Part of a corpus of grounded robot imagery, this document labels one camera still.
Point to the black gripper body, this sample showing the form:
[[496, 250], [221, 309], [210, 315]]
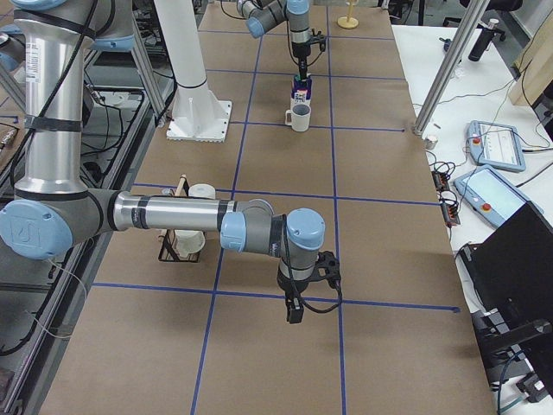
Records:
[[301, 53], [288, 290]]

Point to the blue white milk carton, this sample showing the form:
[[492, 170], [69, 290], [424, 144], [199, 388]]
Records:
[[301, 90]]

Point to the white mug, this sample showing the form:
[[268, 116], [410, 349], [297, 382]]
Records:
[[298, 117]]

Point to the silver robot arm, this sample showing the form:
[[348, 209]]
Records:
[[263, 16], [53, 210]]

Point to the white cup in rack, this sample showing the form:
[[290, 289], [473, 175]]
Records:
[[202, 191], [188, 242]]

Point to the wooden stand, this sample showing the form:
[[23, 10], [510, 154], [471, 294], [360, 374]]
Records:
[[348, 21]]

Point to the black power strip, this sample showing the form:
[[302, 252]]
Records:
[[448, 200]]

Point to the teach pendant far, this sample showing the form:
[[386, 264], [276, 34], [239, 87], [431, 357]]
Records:
[[497, 145]]

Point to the teach pendant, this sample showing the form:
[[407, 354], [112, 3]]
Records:
[[497, 145], [489, 198]]

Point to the black monitor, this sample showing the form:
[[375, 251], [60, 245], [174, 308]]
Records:
[[512, 269]]

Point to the teach pendant near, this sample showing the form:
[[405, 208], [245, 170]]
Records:
[[489, 198]]

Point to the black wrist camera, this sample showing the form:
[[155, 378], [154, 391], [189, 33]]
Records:
[[327, 268]]

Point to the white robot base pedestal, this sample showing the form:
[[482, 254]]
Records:
[[196, 113]]

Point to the black wire cup rack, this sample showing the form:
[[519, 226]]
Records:
[[167, 236]]

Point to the aluminium frame post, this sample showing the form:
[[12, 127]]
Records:
[[469, 21]]

